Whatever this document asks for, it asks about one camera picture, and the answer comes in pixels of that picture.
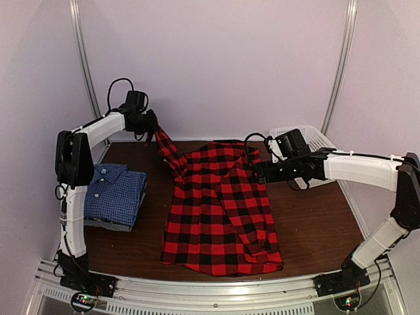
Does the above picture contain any blue checked folded shirt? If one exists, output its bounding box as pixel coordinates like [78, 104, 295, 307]
[84, 163, 148, 228]

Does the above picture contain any grey folded shirt underneath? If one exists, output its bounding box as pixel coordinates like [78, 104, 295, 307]
[84, 184, 148, 232]

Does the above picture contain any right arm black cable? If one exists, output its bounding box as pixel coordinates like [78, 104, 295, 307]
[243, 132, 420, 309]

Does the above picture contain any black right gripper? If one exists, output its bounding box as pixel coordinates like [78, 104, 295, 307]
[252, 157, 301, 185]

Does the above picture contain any left circuit board with LEDs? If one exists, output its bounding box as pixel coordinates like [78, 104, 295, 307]
[70, 292, 98, 313]

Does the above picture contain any white plastic basket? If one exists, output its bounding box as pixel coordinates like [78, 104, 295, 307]
[269, 125, 335, 190]

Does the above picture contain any left aluminium corner post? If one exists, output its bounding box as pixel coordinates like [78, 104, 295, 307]
[68, 0, 102, 118]

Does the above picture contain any red black plaid shirt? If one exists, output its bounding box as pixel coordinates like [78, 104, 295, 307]
[155, 128, 284, 276]

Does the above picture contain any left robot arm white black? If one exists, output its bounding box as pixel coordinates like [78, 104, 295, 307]
[54, 104, 158, 291]

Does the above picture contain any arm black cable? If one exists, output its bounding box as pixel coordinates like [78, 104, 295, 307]
[54, 77, 135, 263]
[243, 132, 420, 309]

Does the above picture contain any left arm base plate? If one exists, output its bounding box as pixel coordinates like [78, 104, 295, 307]
[60, 272, 117, 298]

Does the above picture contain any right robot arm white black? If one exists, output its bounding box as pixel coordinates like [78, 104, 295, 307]
[253, 148, 419, 290]

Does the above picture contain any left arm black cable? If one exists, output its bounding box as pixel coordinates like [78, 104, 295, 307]
[54, 77, 135, 263]

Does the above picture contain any right circuit board with LEDs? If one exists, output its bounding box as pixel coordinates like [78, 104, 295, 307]
[334, 293, 361, 312]

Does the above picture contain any front aluminium frame rail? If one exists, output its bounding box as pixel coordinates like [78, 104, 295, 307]
[26, 259, 408, 315]

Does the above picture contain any right aluminium corner post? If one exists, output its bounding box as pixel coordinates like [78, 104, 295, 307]
[321, 0, 358, 135]

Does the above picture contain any circuit board with leds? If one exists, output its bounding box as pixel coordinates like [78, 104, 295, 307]
[334, 293, 361, 312]
[70, 292, 98, 313]

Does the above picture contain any aluminium corner post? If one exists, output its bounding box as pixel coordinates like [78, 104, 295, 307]
[321, 0, 358, 135]
[68, 0, 102, 118]

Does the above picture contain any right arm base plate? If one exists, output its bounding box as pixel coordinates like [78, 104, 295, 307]
[313, 270, 370, 297]

